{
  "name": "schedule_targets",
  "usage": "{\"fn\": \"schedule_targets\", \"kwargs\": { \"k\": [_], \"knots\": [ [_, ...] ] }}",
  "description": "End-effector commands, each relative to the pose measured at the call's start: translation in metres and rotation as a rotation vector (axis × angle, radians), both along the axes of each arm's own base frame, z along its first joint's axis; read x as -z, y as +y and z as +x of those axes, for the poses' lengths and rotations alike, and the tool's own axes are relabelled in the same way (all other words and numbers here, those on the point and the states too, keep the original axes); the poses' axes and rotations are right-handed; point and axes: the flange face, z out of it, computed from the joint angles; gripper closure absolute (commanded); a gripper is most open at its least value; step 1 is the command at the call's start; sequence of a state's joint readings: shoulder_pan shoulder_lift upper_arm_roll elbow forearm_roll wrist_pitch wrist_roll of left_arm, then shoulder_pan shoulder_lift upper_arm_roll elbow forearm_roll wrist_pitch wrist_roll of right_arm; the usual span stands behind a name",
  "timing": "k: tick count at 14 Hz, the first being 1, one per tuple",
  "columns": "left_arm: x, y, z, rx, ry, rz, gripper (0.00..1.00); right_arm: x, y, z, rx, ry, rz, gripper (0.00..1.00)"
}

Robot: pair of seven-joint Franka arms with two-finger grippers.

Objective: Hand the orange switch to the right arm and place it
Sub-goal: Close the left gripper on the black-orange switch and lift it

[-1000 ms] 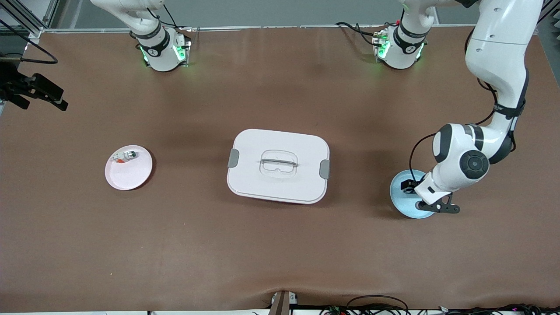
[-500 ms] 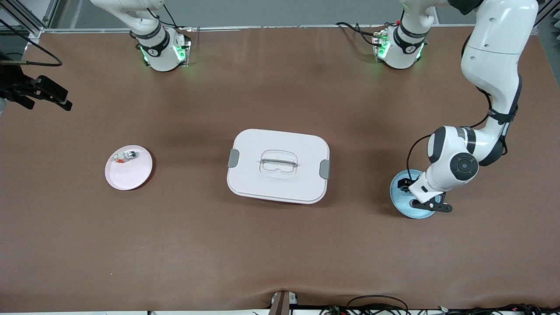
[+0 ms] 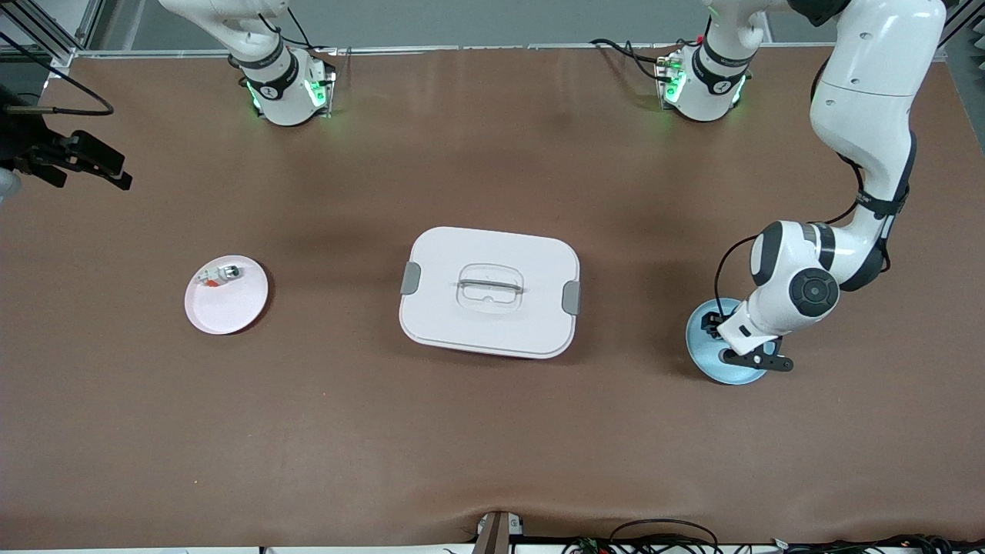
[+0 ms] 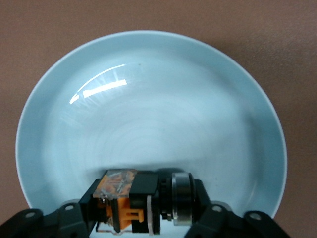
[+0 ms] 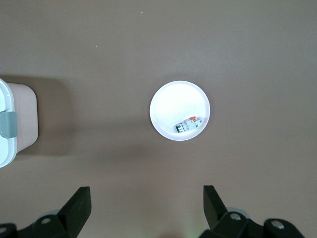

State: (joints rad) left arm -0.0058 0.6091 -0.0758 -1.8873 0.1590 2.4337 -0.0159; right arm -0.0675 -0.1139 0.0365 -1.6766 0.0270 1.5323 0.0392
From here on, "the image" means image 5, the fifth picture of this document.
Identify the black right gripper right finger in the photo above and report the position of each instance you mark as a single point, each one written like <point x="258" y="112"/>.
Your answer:
<point x="230" y="223"/>

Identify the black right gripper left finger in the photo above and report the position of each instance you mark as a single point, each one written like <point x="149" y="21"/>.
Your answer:
<point x="62" y="219"/>

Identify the white lidded pink storage box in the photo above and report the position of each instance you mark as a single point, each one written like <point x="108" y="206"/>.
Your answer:
<point x="24" y="119"/>

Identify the small silver orange object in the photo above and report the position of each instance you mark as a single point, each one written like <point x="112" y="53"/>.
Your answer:
<point x="189" y="124"/>

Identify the grey box latch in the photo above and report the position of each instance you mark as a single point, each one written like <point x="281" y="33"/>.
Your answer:
<point x="8" y="124"/>

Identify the pale pink round plate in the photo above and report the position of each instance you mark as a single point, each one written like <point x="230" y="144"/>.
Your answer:
<point x="178" y="101"/>

